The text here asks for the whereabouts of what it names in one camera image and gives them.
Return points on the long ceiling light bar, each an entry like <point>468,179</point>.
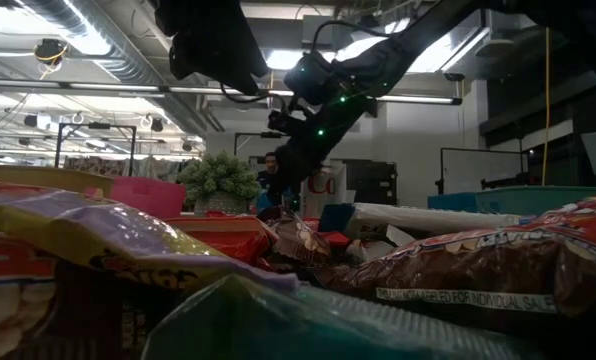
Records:
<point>113,87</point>

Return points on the red plastic bin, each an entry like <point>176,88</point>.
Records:
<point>148,197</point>

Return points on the red KitKat candy bar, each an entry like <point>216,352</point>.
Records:
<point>223,237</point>
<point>335,239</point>

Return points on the white blue Hershey's bar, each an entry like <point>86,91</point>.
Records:
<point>428,219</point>

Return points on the yellow Sour Patch candy pack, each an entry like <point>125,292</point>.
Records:
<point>103,235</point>

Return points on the orange plastic bin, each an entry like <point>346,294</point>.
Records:
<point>43,179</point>

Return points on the black metal frame stand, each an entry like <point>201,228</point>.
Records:
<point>258,134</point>
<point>95,126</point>

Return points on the teal candy in clear wrapper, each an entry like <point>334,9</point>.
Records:
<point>278,330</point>

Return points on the light teal plastic bin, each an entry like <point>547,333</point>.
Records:
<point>528,200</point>

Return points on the silver ventilation duct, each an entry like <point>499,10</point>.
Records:
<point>103,30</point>

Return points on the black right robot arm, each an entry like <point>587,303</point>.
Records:
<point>428,30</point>

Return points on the white PayDay candy bar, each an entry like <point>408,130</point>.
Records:
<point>373,247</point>

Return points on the person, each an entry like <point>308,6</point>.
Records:
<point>270,162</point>

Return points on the hanging patterned cloth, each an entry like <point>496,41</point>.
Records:
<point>153,167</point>

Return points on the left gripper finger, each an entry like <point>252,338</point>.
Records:
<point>245,77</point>

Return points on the artificial green plant in pot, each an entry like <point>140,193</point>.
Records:
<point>218,177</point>

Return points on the black monitor box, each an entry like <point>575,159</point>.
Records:
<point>373,182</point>

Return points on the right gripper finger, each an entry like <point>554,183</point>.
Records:
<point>308,180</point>
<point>284,185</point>

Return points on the white red soda can box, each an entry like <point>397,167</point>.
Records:
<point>323,200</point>

